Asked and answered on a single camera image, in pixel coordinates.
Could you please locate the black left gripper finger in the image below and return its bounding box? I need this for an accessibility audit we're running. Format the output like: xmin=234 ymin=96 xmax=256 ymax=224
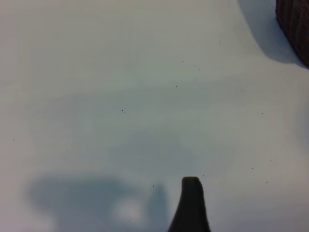
xmin=168 ymin=176 xmax=211 ymax=232

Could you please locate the dark brown wicker basket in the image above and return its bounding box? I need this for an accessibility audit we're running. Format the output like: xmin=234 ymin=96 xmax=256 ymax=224
xmin=275 ymin=0 xmax=309 ymax=68

